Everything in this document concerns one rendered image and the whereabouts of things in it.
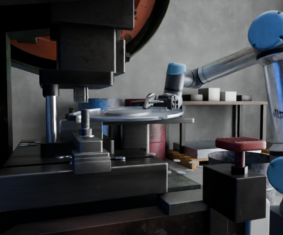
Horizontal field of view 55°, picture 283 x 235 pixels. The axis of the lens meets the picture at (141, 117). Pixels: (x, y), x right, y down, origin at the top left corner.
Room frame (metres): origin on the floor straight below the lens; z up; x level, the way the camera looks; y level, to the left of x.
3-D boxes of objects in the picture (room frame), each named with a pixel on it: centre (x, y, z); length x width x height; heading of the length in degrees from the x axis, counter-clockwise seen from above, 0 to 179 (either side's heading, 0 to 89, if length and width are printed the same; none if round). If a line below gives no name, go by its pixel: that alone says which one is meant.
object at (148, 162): (0.68, 0.16, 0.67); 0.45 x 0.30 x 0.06; 19
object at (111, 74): (0.68, 0.17, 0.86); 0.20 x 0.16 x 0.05; 19
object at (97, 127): (0.68, 0.16, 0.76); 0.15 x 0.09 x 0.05; 19
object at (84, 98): (0.68, 0.15, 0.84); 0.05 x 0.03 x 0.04; 19
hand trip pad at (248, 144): (0.45, -0.16, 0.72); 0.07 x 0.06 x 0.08; 109
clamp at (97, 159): (0.52, 0.11, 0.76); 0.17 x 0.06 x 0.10; 19
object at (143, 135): (0.74, 0.00, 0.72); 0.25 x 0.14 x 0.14; 109
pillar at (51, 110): (0.58, 0.19, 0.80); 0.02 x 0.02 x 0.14
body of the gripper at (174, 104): (0.97, -0.08, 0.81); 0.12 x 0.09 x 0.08; 161
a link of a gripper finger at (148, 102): (0.87, -0.04, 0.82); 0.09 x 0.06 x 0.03; 161
